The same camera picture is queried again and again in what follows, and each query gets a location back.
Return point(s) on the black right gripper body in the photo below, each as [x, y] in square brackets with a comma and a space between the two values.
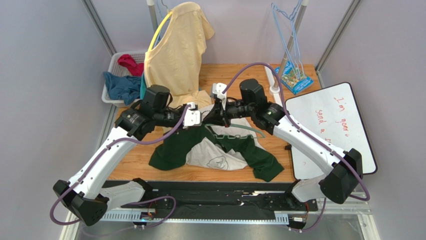
[224, 111]

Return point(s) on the green plastic hanger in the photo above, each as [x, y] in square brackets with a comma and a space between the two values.
[248, 132]

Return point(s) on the green and white t-shirt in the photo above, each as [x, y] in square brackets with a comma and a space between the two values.
[196, 146]

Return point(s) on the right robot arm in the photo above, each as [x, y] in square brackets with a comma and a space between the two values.
[341, 170]

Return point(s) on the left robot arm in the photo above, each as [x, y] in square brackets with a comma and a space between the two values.
[147, 121]

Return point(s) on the cream yellow t-shirt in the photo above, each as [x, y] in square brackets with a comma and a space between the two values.
[175, 62]

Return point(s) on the teal garment on hanger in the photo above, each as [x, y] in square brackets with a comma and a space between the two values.
[143, 86]

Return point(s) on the yellow plastic hanger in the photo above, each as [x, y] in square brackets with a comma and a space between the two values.
[158, 30]

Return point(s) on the white clothes rack base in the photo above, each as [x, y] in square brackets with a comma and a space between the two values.
[274, 88]

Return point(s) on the red garment in basket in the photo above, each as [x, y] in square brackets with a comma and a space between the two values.
[128, 62]

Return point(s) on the blue garment in basket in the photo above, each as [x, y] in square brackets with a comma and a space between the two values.
[125, 88]

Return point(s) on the white plastic laundry basket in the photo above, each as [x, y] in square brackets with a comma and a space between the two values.
[121, 71]

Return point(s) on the white dry-erase board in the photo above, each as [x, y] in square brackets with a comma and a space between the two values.
[332, 113]

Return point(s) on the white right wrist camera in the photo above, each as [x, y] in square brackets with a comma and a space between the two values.
[217, 93]

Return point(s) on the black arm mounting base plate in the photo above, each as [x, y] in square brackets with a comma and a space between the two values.
[222, 200]

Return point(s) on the blue wire hanger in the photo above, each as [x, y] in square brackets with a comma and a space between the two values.
[289, 36]

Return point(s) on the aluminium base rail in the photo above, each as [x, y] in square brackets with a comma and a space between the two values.
[352, 220]

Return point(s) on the aluminium frame post left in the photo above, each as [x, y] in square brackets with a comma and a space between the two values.
[96, 19]

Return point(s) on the aluminium frame post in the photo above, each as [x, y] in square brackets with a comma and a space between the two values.
[96, 19]
[338, 33]

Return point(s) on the aluminium frame post right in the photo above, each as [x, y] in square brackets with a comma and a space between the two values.
[338, 33]

